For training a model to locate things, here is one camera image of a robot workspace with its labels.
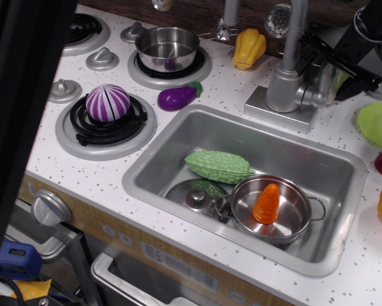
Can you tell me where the purple white toy onion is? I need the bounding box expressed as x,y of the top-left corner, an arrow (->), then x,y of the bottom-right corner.
85,84 -> 131,122

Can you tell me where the front right stove burner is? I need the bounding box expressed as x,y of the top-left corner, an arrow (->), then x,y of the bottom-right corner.
55,94 -> 156,161

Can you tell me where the silver stove knob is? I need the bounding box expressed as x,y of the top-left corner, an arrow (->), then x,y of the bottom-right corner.
48,78 -> 82,104
120,22 -> 146,44
85,47 -> 119,71

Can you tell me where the hanging slotted spoon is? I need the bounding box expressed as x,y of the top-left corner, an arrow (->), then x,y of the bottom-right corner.
264,3 -> 291,39

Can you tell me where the steel cup behind faucet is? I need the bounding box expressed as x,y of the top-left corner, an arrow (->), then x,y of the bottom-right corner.
318,62 -> 349,107

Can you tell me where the metal sink basin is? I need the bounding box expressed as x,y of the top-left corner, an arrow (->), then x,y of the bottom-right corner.
122,105 -> 367,277

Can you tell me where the blue clamp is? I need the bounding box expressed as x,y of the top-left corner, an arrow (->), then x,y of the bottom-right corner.
0,239 -> 43,281

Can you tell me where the steel pot in sink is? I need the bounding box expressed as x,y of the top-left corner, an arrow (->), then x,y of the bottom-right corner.
219,175 -> 327,247

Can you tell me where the yellow toy bell pepper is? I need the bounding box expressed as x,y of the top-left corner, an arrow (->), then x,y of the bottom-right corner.
232,28 -> 267,71

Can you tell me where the purple toy eggplant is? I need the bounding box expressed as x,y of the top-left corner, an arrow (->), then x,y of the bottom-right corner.
157,82 -> 203,112

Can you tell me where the stove burner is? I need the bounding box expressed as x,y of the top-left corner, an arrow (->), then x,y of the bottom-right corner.
62,13 -> 110,57
128,47 -> 212,90
55,94 -> 156,161

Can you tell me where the yellow cloth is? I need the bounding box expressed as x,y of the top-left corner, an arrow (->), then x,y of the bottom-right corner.
15,279 -> 52,301

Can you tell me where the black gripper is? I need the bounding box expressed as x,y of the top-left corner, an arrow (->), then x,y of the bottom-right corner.
296,22 -> 382,101

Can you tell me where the silver oven door handle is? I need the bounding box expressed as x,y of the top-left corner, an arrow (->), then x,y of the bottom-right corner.
91,252 -> 216,305

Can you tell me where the hanging metal spoon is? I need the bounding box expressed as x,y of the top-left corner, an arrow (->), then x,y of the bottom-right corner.
151,0 -> 173,12

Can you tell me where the steel pot lid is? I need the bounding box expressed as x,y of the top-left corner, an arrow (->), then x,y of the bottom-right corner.
166,178 -> 232,223

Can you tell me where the green toy bitter gourd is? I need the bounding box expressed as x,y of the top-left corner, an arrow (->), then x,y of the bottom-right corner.
184,150 -> 255,184

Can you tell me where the silver toy faucet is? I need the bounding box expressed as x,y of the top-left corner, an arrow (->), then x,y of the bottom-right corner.
243,1 -> 318,134

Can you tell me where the silver oven dial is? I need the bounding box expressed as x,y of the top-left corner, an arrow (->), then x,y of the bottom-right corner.
31,189 -> 73,227

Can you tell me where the green plastic plate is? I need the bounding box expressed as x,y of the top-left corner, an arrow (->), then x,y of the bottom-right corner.
356,102 -> 382,147

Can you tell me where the silver stove knob lower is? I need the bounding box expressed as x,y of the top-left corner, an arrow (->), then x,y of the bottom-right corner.
48,78 -> 82,104

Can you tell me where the orange toy carrot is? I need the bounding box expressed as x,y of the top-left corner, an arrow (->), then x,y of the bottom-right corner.
252,184 -> 279,224

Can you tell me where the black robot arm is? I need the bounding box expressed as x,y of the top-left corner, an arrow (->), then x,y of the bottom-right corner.
297,1 -> 382,101

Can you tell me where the silver faucet lever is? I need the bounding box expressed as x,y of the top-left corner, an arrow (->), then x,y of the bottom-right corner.
295,62 -> 338,111

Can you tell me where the silver stove knob middle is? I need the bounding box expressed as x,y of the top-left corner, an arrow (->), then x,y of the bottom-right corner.
85,47 -> 119,71

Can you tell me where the back left stove burner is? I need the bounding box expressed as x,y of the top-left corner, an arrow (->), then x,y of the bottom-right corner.
62,13 -> 110,57

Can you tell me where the back right stove burner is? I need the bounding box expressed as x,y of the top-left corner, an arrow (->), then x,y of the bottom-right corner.
128,47 -> 212,90

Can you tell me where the steel pot on burner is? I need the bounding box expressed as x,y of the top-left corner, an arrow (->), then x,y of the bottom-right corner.
135,27 -> 200,72

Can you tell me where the silver stove knob top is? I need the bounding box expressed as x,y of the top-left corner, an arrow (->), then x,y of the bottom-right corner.
120,22 -> 146,44

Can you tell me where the black foreground post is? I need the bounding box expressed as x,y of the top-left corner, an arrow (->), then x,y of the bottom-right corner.
0,1 -> 77,249

